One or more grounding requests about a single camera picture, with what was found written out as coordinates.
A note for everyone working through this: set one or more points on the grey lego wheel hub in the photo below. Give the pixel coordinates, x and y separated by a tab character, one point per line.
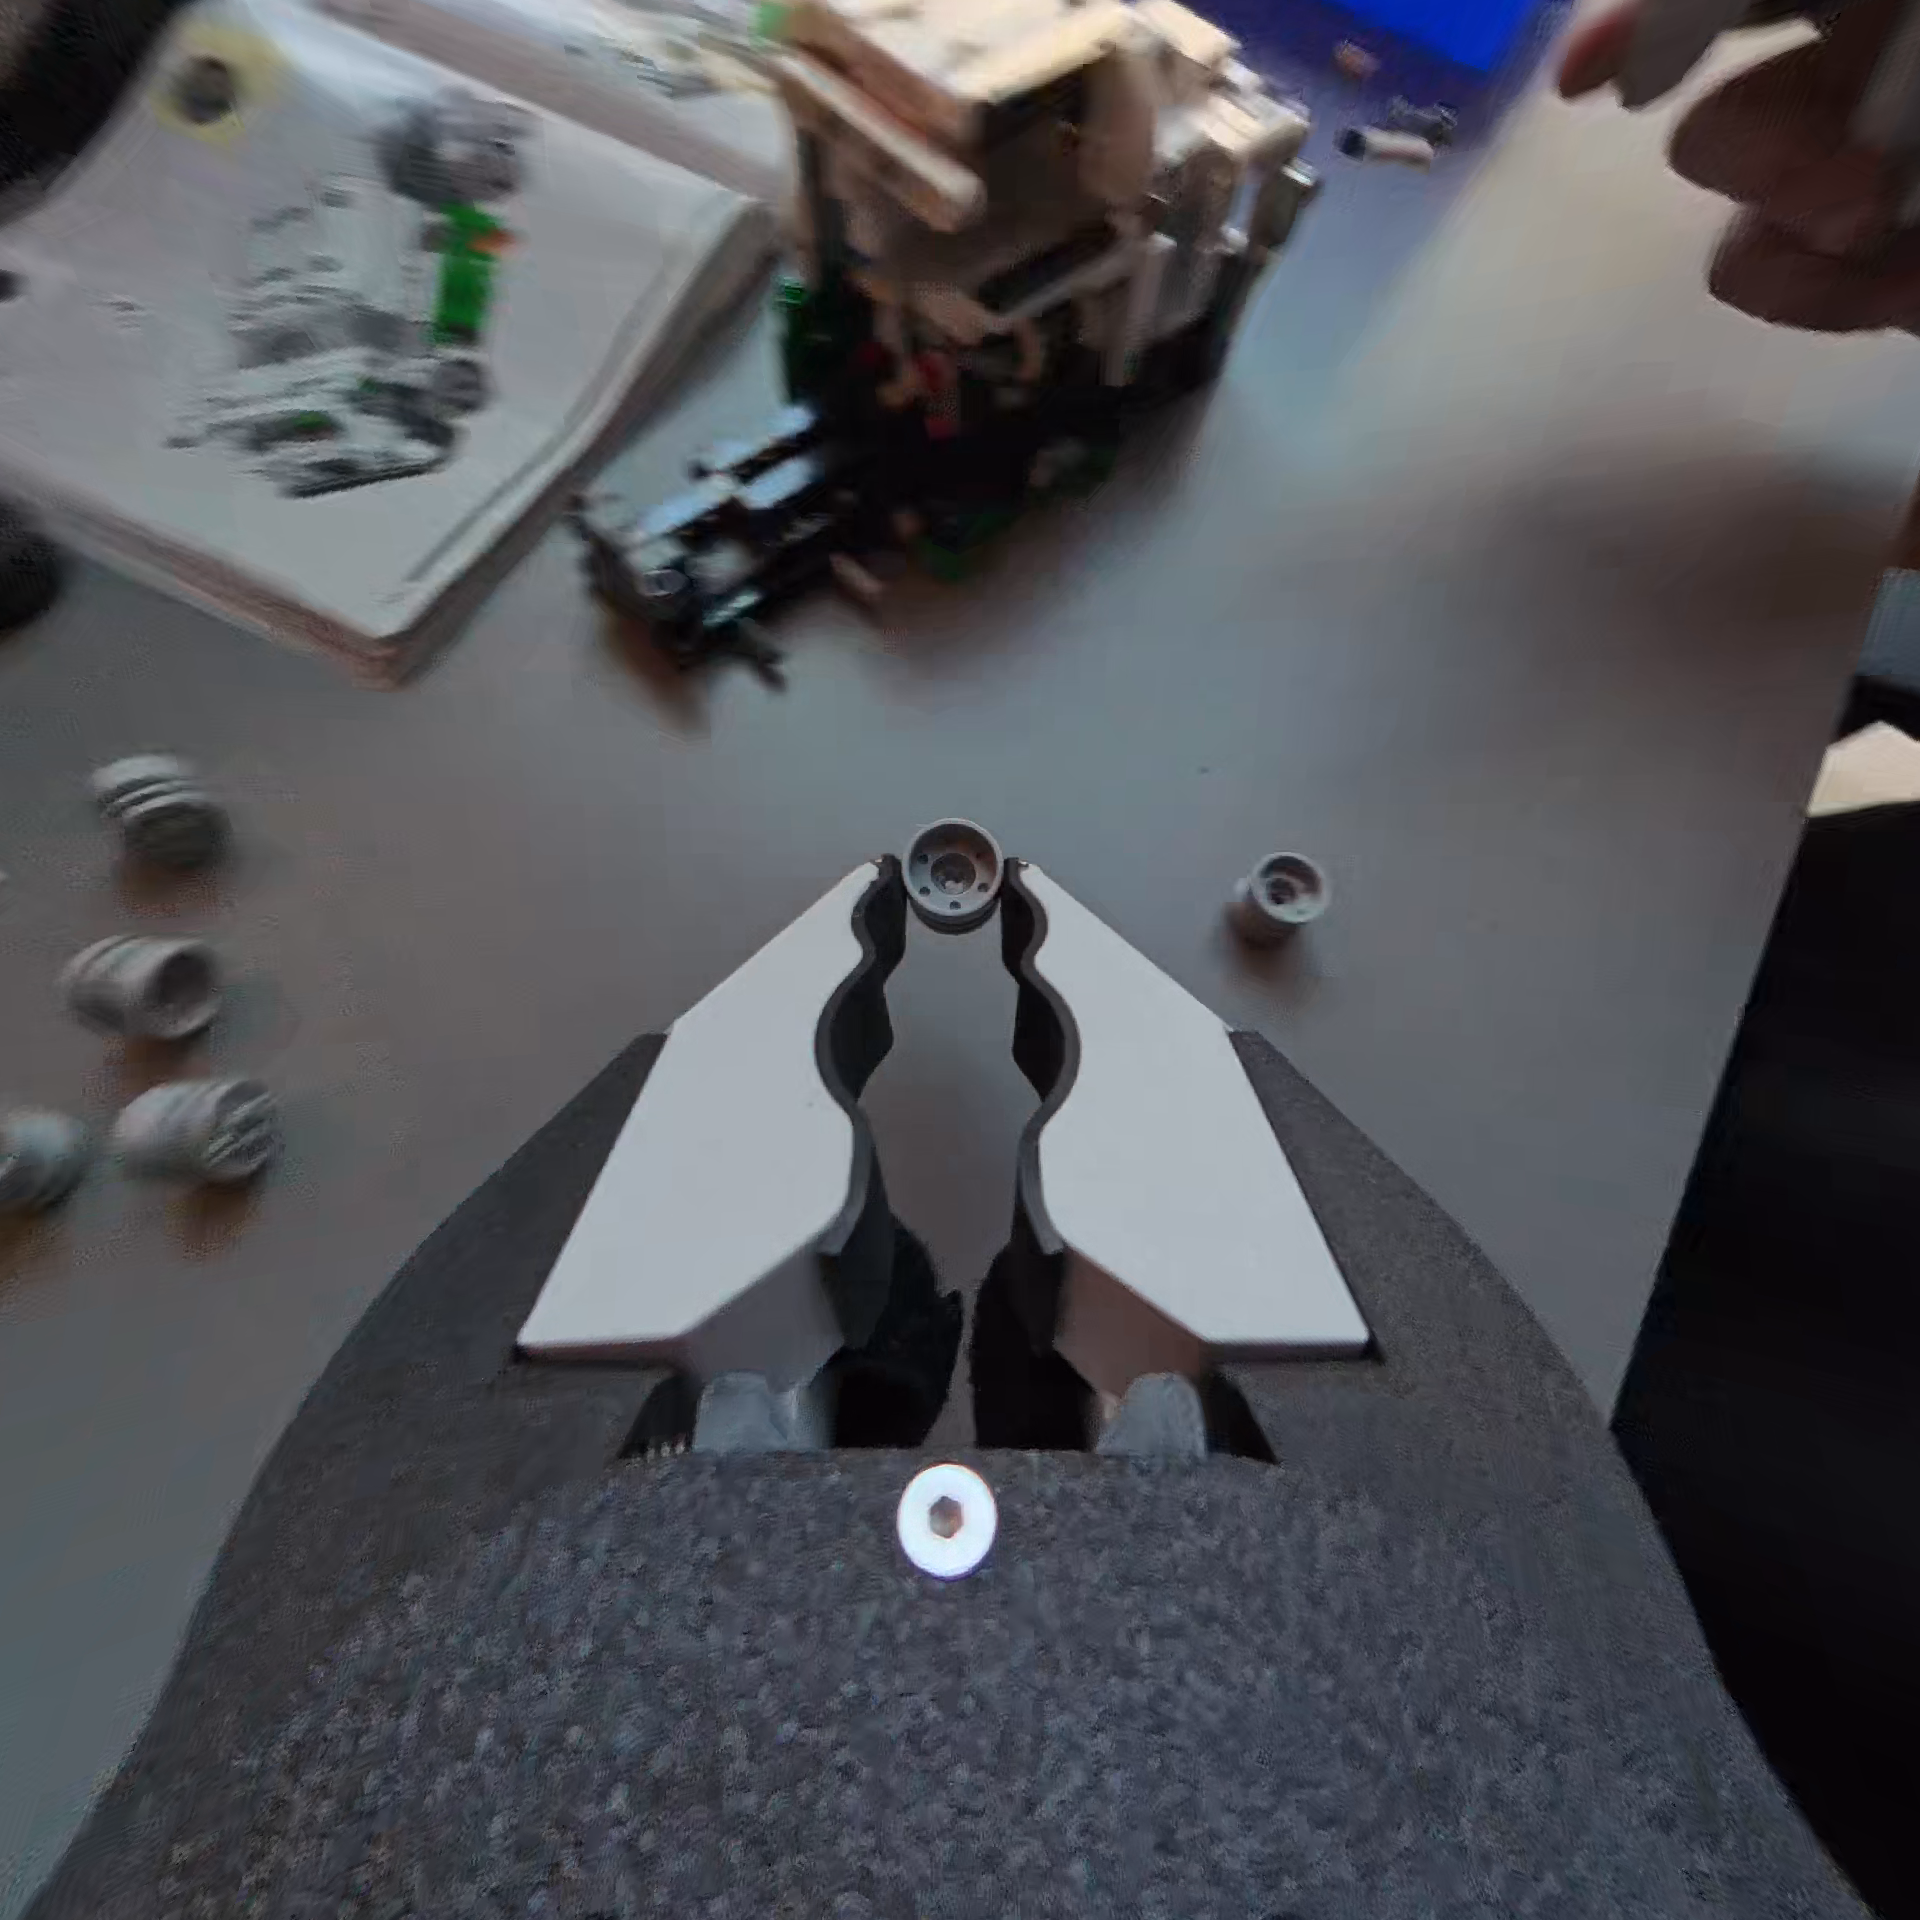
199	1127
142	988
161	809
953	877
38	1160
1279	898

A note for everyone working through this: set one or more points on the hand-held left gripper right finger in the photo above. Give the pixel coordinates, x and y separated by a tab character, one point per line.
1185	1170

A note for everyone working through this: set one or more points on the white lego garbage truck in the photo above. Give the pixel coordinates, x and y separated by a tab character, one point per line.
1036	225

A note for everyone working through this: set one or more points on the person's right hand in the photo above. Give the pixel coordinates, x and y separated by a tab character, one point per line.
1800	194

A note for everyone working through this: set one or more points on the blue box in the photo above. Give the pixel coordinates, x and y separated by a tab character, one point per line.
1441	26

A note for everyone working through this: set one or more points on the small white lego pin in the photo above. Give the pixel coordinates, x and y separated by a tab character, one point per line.
1389	146

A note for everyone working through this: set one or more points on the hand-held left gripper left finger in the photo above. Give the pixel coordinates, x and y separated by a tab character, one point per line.
735	1139

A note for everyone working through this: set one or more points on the lego instruction booklet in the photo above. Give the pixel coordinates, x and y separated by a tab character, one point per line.
180	392

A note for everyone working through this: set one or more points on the black rubber tyre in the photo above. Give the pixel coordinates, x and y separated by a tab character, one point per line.
22	577

